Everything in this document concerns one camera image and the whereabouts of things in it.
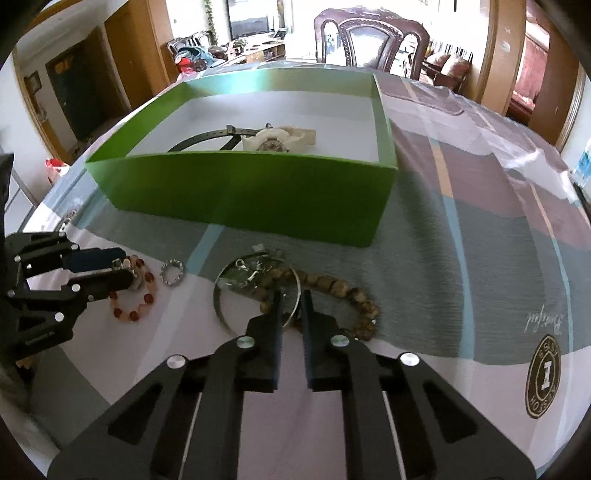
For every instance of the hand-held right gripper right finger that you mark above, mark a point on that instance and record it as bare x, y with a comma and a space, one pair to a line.
308, 332

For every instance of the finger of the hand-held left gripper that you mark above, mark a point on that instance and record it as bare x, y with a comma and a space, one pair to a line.
92, 259
111, 279

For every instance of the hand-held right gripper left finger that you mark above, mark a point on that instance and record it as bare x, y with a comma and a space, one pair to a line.
277, 327

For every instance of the silver bangle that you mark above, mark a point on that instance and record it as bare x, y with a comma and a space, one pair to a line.
216, 295

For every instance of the green cardboard box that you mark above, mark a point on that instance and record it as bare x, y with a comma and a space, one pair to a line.
254, 194

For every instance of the checked tablecloth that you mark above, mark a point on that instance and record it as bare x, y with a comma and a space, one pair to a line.
461, 230

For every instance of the white wristwatch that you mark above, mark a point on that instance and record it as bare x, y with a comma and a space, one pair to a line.
277, 136

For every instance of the wooden armchair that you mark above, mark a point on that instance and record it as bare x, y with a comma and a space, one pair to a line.
175, 48

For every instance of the pile of clothes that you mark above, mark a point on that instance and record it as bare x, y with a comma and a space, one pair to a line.
194, 55

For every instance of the green vine garland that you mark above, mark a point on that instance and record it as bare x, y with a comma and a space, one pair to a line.
211, 23

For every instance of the wooden television cabinet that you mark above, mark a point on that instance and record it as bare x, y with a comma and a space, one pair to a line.
263, 50

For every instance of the flat screen television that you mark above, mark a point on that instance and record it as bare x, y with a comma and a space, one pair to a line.
249, 21

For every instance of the red upholstered sofa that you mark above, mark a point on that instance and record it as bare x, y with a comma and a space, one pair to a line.
443, 67

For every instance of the dark carved wooden chair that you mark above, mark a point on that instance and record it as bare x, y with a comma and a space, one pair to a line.
369, 37

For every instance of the plastic water bottle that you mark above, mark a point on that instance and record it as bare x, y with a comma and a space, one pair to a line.
584, 161

